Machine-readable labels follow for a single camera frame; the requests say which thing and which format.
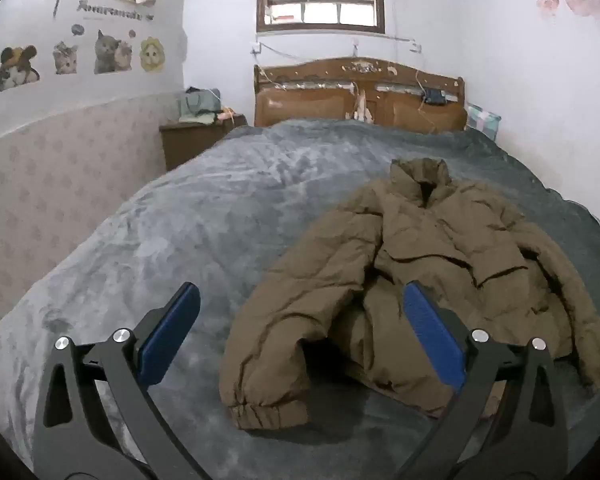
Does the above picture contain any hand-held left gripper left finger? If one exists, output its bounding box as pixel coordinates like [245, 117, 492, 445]
[32, 281, 213, 480]

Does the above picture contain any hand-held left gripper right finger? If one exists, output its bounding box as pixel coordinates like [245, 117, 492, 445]
[397, 280, 571, 480]

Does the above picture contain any brown puffer jacket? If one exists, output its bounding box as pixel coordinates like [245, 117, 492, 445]
[219, 157, 600, 431]

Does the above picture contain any grey plush blanket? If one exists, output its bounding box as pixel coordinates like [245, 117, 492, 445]
[0, 119, 600, 480]

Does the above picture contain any wooden nightstand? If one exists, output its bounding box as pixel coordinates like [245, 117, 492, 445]
[159, 115, 248, 172]

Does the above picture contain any plaid pillow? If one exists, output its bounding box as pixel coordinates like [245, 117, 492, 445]
[465, 102, 502, 141]

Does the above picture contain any green bag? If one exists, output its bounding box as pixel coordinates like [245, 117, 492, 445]
[180, 87, 222, 123]

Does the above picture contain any wooden headboard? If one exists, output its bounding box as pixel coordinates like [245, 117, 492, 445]
[253, 57, 468, 133]

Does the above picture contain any yellow round cat sticker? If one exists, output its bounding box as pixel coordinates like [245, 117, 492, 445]
[139, 37, 166, 72]

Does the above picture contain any grey cats wall sticker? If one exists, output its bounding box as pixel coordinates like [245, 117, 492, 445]
[94, 30, 133, 74]

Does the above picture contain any small kitten wall sticker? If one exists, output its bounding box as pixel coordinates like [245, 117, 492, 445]
[52, 42, 79, 75]

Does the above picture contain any hamster wall sticker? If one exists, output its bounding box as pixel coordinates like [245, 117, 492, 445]
[0, 45, 41, 93]

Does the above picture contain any lettering wall sticker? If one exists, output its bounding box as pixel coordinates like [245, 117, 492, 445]
[77, 0, 156, 22]

